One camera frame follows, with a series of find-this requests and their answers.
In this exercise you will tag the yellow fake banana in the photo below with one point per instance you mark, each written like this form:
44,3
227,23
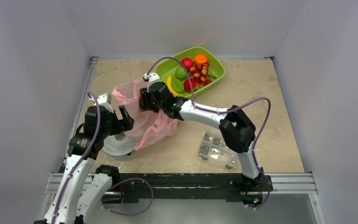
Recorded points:
168,83

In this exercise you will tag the fake lychee bunch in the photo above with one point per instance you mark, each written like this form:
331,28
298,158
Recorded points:
202,74

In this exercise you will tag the red fake pomegranate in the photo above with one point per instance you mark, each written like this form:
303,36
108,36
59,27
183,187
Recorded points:
190,85

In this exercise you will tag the white filament spool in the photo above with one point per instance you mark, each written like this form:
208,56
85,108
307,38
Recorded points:
120,146

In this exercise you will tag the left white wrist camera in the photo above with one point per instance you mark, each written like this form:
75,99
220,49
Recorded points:
104,103

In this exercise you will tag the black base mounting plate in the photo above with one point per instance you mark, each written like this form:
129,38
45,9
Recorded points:
230,187

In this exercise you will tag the red fake apple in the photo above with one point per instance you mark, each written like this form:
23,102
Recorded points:
188,63

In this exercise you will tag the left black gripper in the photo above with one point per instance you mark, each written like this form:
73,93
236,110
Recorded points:
124,124

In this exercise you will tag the green fake custard apple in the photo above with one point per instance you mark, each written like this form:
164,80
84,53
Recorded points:
180,73

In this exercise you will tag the aluminium frame rail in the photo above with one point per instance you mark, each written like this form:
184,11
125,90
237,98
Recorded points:
283,183

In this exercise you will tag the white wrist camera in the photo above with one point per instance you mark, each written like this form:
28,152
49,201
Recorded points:
104,103
151,78

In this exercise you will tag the green fake leaf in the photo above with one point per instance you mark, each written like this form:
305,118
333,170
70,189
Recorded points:
177,86

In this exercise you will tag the pink plastic bag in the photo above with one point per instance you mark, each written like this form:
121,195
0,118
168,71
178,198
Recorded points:
149,127

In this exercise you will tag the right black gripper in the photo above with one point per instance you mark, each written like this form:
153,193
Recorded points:
146,101

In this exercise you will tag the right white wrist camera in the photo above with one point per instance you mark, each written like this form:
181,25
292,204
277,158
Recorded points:
151,78

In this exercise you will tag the orange fake tangerine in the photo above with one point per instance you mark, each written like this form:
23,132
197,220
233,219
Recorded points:
200,59

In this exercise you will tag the green plastic tray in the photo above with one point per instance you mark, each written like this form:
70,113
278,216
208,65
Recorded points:
168,67

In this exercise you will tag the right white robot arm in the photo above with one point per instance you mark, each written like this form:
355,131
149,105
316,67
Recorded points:
236,128

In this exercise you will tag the clear plastic screw box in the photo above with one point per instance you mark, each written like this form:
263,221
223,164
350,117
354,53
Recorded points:
213,148

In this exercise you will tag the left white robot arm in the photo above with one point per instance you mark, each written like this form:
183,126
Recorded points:
72,204

